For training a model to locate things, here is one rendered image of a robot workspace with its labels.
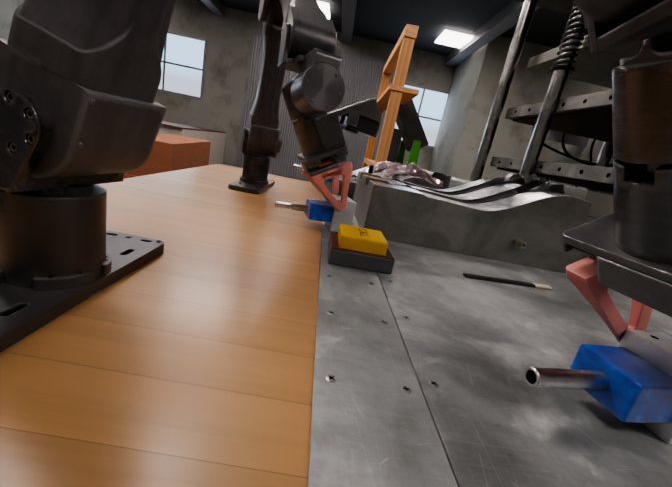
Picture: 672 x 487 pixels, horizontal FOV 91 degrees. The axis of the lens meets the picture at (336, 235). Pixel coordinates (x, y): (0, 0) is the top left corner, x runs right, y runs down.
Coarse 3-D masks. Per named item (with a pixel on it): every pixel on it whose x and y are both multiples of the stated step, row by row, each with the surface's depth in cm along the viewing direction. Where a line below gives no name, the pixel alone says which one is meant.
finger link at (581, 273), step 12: (576, 264) 24; (588, 264) 24; (576, 276) 23; (588, 276) 23; (588, 288) 23; (600, 288) 23; (588, 300) 24; (600, 300) 23; (600, 312) 24; (612, 312) 24; (636, 312) 25; (648, 312) 24; (612, 324) 24; (624, 324) 24; (636, 324) 25
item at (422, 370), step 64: (320, 256) 43; (448, 256) 55; (320, 320) 27; (384, 320) 29; (448, 320) 32; (512, 320) 35; (576, 320) 39; (320, 384) 20; (384, 384) 21; (448, 384) 23; (512, 384) 24; (320, 448) 16; (384, 448) 17; (448, 448) 17; (512, 448) 18; (576, 448) 19; (640, 448) 20
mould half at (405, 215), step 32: (384, 192) 55; (416, 192) 55; (480, 192) 70; (544, 192) 59; (384, 224) 56; (416, 224) 56; (448, 224) 56; (480, 224) 57; (512, 224) 57; (544, 224) 57; (576, 224) 57; (480, 256) 58; (512, 256) 58; (544, 256) 59; (576, 256) 59
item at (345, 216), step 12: (276, 204) 54; (288, 204) 54; (300, 204) 55; (312, 204) 54; (324, 204) 55; (348, 204) 55; (312, 216) 54; (324, 216) 55; (336, 216) 55; (348, 216) 55; (336, 228) 56
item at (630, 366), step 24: (624, 336) 24; (648, 336) 24; (576, 360) 24; (600, 360) 22; (624, 360) 22; (648, 360) 23; (528, 384) 21; (552, 384) 20; (576, 384) 21; (600, 384) 21; (624, 384) 20; (648, 384) 20; (624, 408) 20; (648, 408) 20
